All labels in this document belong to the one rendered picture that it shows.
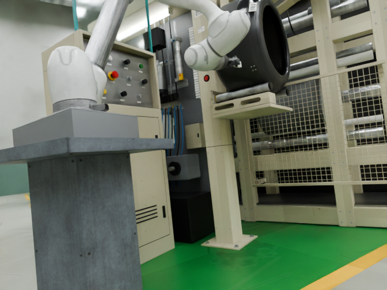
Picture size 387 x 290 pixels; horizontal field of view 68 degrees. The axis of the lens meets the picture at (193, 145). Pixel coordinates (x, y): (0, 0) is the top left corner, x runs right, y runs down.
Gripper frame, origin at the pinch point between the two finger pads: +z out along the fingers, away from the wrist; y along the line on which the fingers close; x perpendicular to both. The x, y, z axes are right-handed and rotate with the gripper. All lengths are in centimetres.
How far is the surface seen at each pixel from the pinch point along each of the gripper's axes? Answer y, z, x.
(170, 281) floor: 29, -47, 97
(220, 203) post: 31, 10, 79
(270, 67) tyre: -12.1, 14.4, 4.1
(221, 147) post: 27, 15, 43
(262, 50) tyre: -11.7, 6.8, -4.1
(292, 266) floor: -16, -10, 101
